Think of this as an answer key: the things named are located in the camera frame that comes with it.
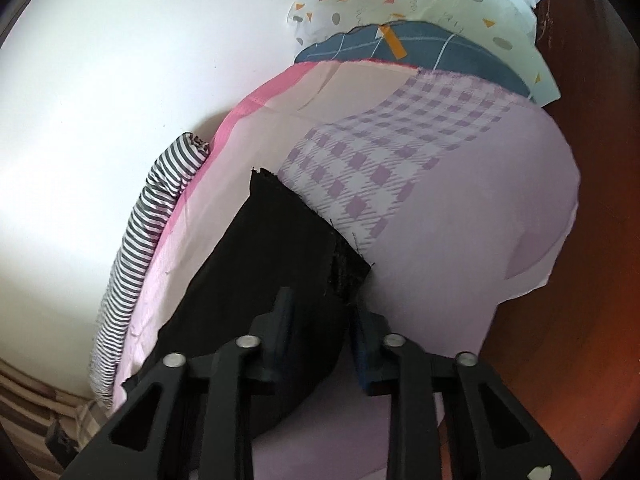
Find black pants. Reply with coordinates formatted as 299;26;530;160
124;169;370;436

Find grey white striped pillow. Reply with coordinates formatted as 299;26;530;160
89;132;209;408

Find pink purple checked bedsheet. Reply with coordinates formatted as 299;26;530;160
113;61;580;479

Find blue grid patterned cloth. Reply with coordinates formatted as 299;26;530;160
295;21;530;98

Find white triangle patterned cloth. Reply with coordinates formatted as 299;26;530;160
286;0;560;106

